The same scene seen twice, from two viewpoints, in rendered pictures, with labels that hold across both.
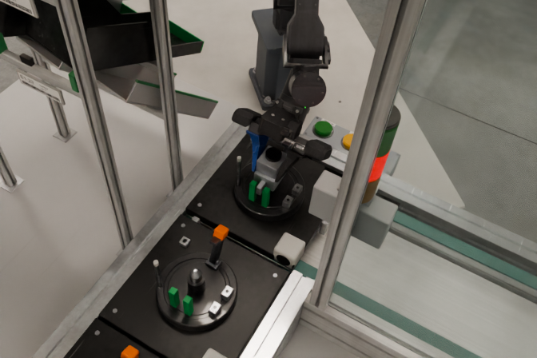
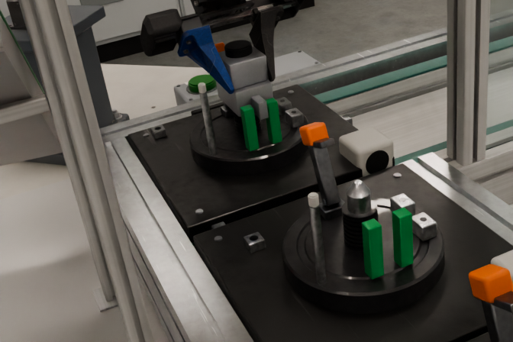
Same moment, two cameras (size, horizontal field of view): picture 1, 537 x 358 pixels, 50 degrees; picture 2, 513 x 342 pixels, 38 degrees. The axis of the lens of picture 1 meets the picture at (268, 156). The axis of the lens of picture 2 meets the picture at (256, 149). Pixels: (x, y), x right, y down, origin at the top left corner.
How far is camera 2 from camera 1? 0.75 m
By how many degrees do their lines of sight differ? 40
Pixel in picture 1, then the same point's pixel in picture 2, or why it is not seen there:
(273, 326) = (478, 211)
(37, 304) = not seen: outside the picture
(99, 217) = not seen: outside the picture
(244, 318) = (450, 224)
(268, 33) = (24, 35)
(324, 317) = (490, 172)
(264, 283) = (402, 188)
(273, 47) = not seen: hidden behind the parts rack
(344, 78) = (125, 95)
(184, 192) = (152, 229)
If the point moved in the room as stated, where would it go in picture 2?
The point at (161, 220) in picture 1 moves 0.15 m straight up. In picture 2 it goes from (175, 269) to (143, 129)
